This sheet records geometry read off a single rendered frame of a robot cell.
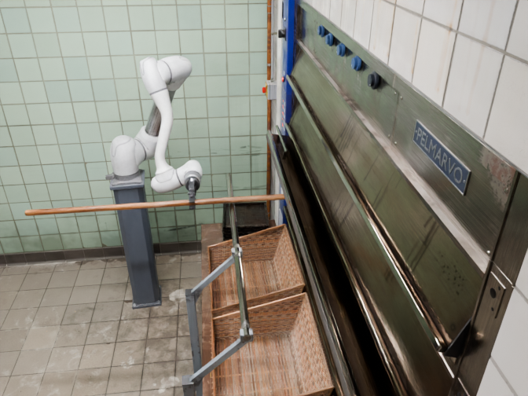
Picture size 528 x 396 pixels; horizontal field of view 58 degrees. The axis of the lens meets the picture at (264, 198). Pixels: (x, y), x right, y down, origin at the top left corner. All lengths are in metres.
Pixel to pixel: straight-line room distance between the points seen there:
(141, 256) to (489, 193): 2.73
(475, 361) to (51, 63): 3.11
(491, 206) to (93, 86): 2.98
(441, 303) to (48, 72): 3.02
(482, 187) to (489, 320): 0.22
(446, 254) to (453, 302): 0.10
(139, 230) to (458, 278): 2.49
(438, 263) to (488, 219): 0.20
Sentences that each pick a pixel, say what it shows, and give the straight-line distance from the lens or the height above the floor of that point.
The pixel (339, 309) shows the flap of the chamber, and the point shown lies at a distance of 1.48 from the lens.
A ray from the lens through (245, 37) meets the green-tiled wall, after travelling 3.36.
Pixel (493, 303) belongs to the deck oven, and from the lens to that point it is 0.88.
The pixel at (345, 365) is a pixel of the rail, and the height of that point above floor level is 1.44.
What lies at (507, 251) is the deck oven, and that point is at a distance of 0.83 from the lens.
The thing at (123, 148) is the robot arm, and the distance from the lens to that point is 2.97.
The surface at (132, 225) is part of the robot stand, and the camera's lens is 3.19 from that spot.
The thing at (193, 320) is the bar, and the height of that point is 0.79.
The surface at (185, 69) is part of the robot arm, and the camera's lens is 2.75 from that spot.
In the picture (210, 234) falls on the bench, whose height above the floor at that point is 0.58.
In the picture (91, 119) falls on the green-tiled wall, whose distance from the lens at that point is 3.59.
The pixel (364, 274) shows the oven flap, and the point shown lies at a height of 1.50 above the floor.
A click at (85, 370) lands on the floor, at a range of 3.33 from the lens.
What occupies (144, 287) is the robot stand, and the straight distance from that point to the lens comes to 3.51.
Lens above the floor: 2.42
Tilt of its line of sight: 31 degrees down
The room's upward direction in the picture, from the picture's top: straight up
